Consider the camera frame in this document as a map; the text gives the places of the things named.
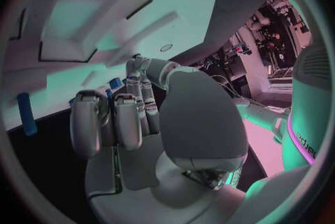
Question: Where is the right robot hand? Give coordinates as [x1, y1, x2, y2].
[68, 55, 250, 224]

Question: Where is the blue cylinder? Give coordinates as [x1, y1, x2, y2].
[104, 78, 125, 100]

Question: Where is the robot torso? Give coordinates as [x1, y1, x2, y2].
[280, 45, 331, 166]

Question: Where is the cluttered workshop rack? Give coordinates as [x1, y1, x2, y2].
[204, 0, 313, 82]

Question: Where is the blue peg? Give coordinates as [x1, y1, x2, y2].
[17, 92, 39, 137]

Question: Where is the white cable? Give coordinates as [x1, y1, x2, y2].
[210, 74, 291, 112]

